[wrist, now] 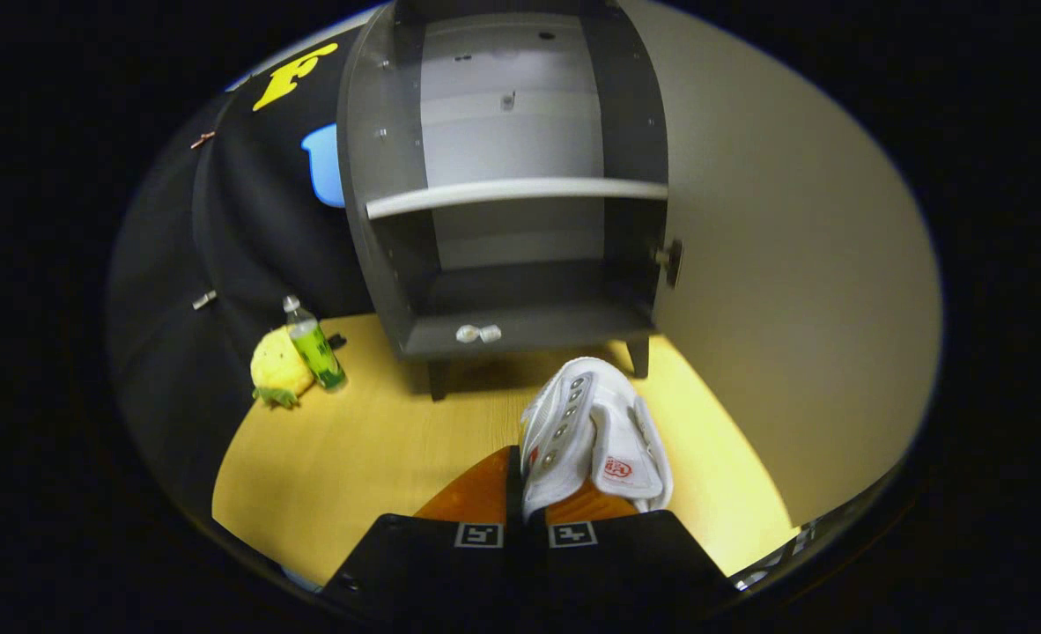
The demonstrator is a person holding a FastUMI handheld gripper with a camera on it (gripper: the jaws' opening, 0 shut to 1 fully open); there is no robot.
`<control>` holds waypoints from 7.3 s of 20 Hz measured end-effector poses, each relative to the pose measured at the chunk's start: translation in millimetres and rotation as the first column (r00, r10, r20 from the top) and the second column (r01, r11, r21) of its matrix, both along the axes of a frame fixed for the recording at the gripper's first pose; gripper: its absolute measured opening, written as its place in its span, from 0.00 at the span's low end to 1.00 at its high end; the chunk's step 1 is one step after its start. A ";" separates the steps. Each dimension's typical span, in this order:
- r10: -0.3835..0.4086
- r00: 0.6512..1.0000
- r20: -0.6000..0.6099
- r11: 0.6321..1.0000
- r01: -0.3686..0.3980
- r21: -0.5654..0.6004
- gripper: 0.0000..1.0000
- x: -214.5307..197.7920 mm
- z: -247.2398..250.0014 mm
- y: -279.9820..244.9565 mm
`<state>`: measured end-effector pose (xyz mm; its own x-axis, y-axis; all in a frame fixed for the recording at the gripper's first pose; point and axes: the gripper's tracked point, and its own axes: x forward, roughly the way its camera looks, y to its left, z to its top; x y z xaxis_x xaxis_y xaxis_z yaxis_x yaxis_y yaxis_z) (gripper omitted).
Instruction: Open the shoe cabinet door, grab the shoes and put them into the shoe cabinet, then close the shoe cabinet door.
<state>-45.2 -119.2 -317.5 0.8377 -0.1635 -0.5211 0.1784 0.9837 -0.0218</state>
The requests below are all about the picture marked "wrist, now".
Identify black backdrop cloth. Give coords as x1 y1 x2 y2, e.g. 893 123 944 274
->
107 26 377 522

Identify grey shoe cabinet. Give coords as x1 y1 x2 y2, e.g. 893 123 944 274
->
336 0 672 402

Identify beige shoe cabinet door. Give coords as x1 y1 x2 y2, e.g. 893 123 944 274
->
617 0 944 529

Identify white shoe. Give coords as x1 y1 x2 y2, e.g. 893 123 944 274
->
519 356 675 521

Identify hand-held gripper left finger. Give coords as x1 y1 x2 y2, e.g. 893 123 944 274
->
320 446 532 623

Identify green label plastic bottle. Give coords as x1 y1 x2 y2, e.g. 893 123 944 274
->
282 295 348 392

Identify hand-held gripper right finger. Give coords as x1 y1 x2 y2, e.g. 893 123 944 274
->
528 479 739 623

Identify yellow pineapple plush toy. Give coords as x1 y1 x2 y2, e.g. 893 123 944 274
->
249 326 317 409

